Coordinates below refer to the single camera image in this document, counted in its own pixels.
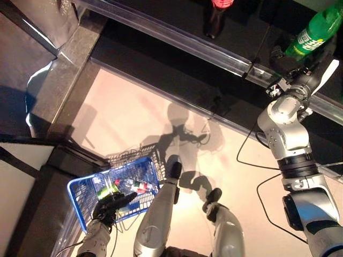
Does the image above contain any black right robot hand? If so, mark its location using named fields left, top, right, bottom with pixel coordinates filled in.
left=270, top=44, right=340, bottom=99

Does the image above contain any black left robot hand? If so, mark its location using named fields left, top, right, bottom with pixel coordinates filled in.
left=92, top=192, right=138, bottom=226

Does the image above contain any blue plastic shopping basket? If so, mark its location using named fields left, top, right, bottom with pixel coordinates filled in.
left=66, top=156, right=162, bottom=233

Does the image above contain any clear water bottle red label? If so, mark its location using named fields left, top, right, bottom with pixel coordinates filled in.
left=114, top=178, right=159, bottom=195

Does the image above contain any green Sprite bottle yellow cap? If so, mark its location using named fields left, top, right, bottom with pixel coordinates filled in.
left=283, top=1, right=343, bottom=58

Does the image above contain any silver left robot leg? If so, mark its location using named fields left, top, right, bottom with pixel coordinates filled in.
left=133, top=178, right=181, bottom=257

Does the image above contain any silver robot leg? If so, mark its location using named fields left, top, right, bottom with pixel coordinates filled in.
left=133, top=178, right=181, bottom=257
left=206, top=202, right=246, bottom=257

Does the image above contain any black side shelf unit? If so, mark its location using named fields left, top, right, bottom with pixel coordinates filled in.
left=0, top=132, right=110, bottom=257

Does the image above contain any black shelf board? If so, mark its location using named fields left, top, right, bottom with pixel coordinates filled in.
left=245, top=0, right=343, bottom=120
left=88, top=21, right=258, bottom=121
left=71, top=0, right=271, bottom=78
left=211, top=77, right=343, bottom=180

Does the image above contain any black left robot foot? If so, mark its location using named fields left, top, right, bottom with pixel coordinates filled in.
left=165, top=161, right=183, bottom=185

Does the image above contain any black robot foot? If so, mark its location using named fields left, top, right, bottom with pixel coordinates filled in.
left=165, top=161, right=183, bottom=185
left=202, top=187, right=223, bottom=212

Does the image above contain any dark robot torso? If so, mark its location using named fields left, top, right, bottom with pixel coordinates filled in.
left=160, top=246, right=215, bottom=257

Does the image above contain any Coca-Cola bottle red cap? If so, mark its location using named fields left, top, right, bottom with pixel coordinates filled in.
left=203, top=0, right=234, bottom=40

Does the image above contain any black right robot foot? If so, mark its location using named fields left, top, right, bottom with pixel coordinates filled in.
left=202, top=187, right=223, bottom=212

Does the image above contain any silver right robot leg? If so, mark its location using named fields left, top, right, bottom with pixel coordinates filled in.
left=206, top=202, right=246, bottom=257

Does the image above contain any grey-brown stone plinth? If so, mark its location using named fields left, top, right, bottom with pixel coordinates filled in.
left=26, top=18, right=108, bottom=140

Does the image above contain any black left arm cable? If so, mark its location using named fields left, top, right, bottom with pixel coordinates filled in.
left=55, top=227, right=120, bottom=257

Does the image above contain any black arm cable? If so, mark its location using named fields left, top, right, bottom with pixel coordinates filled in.
left=236, top=115, right=309, bottom=245
left=55, top=227, right=120, bottom=257

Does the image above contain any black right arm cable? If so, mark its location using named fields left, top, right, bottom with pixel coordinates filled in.
left=236, top=115, right=309, bottom=245

